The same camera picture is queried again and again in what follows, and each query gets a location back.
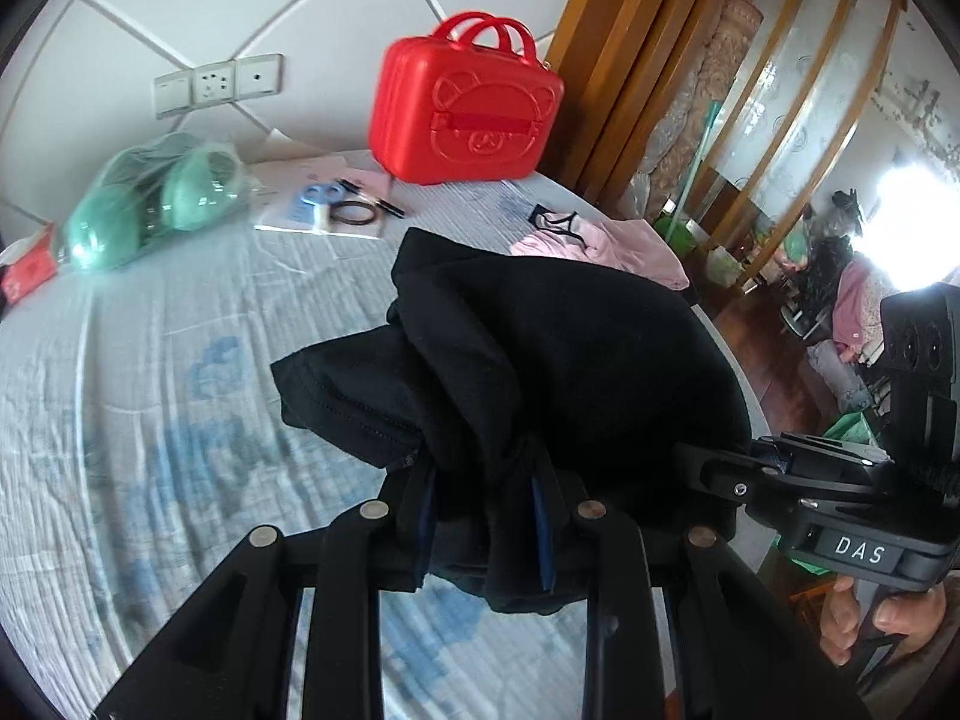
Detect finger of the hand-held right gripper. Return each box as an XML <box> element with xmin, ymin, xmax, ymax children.
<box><xmin>671</xmin><ymin>441</ymin><xmax>812</xmax><ymax>518</ymax></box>

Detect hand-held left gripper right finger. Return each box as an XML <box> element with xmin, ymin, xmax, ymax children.
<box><xmin>529</xmin><ymin>465</ymin><xmax>871</xmax><ymax>720</ymax></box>

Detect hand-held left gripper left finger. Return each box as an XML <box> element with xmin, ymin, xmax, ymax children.
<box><xmin>90</xmin><ymin>465</ymin><xmax>440</xmax><ymax>720</ymax></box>

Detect black printed t-shirt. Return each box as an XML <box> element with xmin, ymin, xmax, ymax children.
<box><xmin>270</xmin><ymin>229</ymin><xmax>755</xmax><ymax>616</ymax></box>

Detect pink hanging clothes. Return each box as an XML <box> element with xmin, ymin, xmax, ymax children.
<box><xmin>831</xmin><ymin>255</ymin><xmax>895</xmax><ymax>350</ymax></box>

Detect person's right hand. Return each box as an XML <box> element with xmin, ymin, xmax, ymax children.
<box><xmin>817</xmin><ymin>574</ymin><xmax>960</xmax><ymax>691</ymax></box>

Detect green plastic bag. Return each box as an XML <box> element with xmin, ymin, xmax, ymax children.
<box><xmin>823</xmin><ymin>409</ymin><xmax>880</xmax><ymax>445</ymax></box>

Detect pink cloth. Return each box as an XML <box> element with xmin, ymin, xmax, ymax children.
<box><xmin>510</xmin><ymin>219</ymin><xmax>691</xmax><ymax>292</ymax></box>

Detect green broom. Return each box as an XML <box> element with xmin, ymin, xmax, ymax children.
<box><xmin>651</xmin><ymin>101</ymin><xmax>722</xmax><ymax>260</ymax></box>

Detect white blue-print tablecloth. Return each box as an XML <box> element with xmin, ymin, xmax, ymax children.
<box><xmin>0</xmin><ymin>165</ymin><xmax>773</xmax><ymax>720</ymax></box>

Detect black pen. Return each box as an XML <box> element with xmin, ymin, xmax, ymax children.
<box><xmin>337</xmin><ymin>178</ymin><xmax>407</xmax><ymax>218</ymax></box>

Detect rolled patterned mat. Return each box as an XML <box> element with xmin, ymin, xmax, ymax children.
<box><xmin>637</xmin><ymin>0</ymin><xmax>760</xmax><ymax>220</ymax></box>

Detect wooden glass partition screen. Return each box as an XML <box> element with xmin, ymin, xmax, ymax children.
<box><xmin>675</xmin><ymin>0</ymin><xmax>905</xmax><ymax>297</ymax></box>

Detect green slipper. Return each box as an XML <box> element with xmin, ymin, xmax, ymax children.
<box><xmin>64</xmin><ymin>184</ymin><xmax>147</xmax><ymax>271</ymax></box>
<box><xmin>161</xmin><ymin>148</ymin><xmax>245</xmax><ymax>232</ymax></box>

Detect red plastic carry case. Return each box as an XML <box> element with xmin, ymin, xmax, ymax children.
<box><xmin>367</xmin><ymin>11</ymin><xmax>565</xmax><ymax>185</ymax></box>

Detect green items in plastic bag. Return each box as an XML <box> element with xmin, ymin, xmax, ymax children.
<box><xmin>56</xmin><ymin>131</ymin><xmax>262</xmax><ymax>272</ymax></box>

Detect red tissue packet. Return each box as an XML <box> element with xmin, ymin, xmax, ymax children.
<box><xmin>0</xmin><ymin>229</ymin><xmax>61</xmax><ymax>306</ymax></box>

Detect wooden door frame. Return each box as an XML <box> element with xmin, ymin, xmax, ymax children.
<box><xmin>544</xmin><ymin>0</ymin><xmax>722</xmax><ymax>205</ymax></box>

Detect white single-hole wall socket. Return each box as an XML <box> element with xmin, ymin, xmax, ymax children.
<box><xmin>234</xmin><ymin>54</ymin><xmax>286</xmax><ymax>100</ymax></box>

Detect white five-hole wall socket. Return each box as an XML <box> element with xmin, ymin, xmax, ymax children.
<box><xmin>191</xmin><ymin>64</ymin><xmax>239</xmax><ymax>107</ymax></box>

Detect white wall switch panel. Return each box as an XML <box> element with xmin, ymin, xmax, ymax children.
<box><xmin>154</xmin><ymin>71</ymin><xmax>196</xmax><ymax>119</ymax></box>

